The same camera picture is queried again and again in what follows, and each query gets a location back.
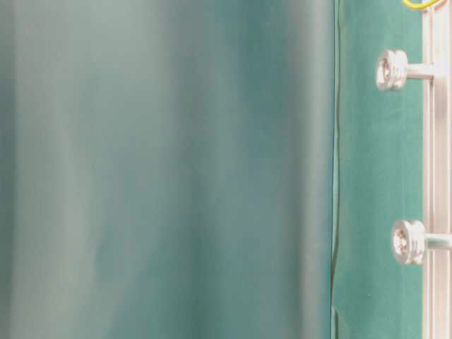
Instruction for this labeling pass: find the green table cloth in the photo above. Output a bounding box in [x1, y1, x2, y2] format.
[1, 1, 422, 338]

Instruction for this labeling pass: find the aluminium pulley shaft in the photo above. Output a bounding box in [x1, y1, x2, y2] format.
[375, 49, 436, 91]
[391, 220, 451, 265]

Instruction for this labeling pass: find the lower aluminium pulley shaft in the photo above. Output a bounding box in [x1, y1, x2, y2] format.
[391, 220, 451, 265]

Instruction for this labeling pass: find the aluminium extrusion rail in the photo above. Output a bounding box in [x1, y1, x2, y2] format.
[422, 1, 451, 338]

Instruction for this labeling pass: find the orange rubber belt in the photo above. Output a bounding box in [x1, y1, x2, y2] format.
[402, 0, 441, 11]

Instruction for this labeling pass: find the upper aluminium pulley shaft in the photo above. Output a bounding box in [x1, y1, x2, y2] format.
[375, 49, 436, 91]

